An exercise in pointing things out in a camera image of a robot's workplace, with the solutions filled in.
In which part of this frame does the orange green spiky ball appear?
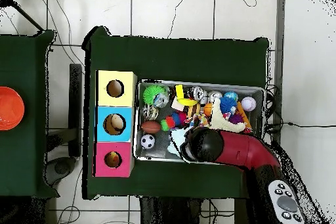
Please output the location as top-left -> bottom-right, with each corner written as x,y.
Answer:
161,114 -> 177,131

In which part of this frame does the brown toy football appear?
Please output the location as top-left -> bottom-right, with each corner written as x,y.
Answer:
140,120 -> 161,135

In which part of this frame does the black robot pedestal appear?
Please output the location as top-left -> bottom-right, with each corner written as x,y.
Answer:
138,197 -> 242,224

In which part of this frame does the yellow plastic block toy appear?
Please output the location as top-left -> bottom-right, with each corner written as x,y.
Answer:
175,83 -> 199,107

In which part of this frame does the shallow wire mesh bin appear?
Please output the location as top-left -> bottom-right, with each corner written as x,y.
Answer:
135,79 -> 265,167

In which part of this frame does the yellow plush duck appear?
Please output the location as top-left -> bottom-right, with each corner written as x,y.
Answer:
106,152 -> 121,168

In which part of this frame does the orange plate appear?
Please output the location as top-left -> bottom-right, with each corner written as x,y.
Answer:
0,86 -> 26,131

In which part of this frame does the cream yellow waffle cloth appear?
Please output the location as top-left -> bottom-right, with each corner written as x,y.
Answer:
207,97 -> 246,133

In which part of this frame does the wooden box with three holes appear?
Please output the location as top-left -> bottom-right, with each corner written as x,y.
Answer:
94,70 -> 138,178

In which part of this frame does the small black white soccer ball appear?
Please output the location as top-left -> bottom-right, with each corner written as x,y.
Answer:
140,134 -> 156,150

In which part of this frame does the dark green table cloth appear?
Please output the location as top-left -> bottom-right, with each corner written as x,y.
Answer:
0,29 -> 56,198
83,26 -> 271,200

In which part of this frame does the white baseball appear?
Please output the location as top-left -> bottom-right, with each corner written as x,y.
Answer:
241,96 -> 258,112

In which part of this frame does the blue fuzzy ball with eyes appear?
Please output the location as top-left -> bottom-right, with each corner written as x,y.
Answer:
219,97 -> 238,116

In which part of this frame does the mint green waffle cloth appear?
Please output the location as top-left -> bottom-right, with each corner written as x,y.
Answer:
167,125 -> 194,158

